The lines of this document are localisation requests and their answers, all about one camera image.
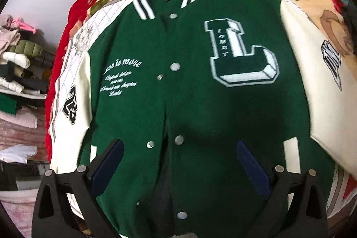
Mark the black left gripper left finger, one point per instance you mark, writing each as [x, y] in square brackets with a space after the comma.
[53, 216]

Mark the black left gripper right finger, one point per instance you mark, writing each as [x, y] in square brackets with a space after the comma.
[294, 202]

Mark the green white varsity jacket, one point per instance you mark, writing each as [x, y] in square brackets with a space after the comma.
[195, 104]

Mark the white cloth on shelf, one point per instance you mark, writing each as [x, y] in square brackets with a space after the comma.
[18, 154]

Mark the pink folded blanket stack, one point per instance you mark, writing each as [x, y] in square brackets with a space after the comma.
[13, 134]

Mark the green folded cloth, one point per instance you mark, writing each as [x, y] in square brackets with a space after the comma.
[9, 104]

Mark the white puffer jacket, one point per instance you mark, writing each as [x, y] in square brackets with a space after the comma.
[18, 59]

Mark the olive green puffer jacket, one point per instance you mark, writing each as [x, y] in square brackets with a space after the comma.
[27, 48]

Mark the pink garment on pile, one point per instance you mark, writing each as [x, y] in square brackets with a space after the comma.
[19, 24]

